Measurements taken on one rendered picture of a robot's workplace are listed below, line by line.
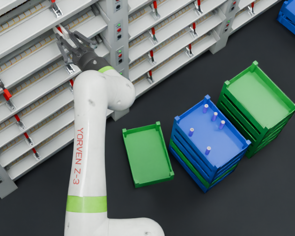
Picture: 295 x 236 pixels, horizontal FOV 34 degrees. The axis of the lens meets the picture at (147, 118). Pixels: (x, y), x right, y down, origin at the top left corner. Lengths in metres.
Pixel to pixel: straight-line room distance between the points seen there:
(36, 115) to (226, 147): 0.86
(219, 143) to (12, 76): 1.00
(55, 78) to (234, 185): 1.11
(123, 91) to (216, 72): 1.38
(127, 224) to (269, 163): 1.37
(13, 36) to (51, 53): 0.22
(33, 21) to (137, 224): 0.73
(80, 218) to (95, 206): 0.05
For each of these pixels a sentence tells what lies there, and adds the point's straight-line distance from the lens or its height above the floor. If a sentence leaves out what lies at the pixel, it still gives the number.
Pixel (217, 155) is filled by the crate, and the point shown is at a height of 0.32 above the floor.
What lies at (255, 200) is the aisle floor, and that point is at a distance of 2.56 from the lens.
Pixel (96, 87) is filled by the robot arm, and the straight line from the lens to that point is 1.39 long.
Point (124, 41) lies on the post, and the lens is 2.02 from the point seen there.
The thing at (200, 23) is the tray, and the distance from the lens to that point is 2.54.
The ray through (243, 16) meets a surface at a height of 0.15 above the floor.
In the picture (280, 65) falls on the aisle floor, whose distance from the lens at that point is 2.91.
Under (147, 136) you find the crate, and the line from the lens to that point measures 2.59.
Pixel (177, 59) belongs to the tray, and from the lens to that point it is 2.64.
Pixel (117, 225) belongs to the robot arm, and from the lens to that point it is 1.40.
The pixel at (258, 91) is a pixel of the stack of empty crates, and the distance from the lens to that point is 2.42.
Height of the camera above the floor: 2.40
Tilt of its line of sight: 66 degrees down
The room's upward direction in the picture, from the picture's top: 4 degrees clockwise
